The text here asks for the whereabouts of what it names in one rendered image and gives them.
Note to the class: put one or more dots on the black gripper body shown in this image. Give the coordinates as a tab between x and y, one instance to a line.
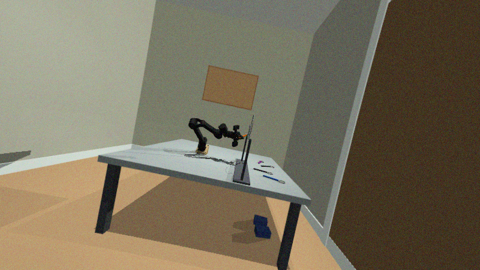
231	134

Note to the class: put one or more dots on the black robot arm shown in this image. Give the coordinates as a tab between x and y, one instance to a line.
203	140

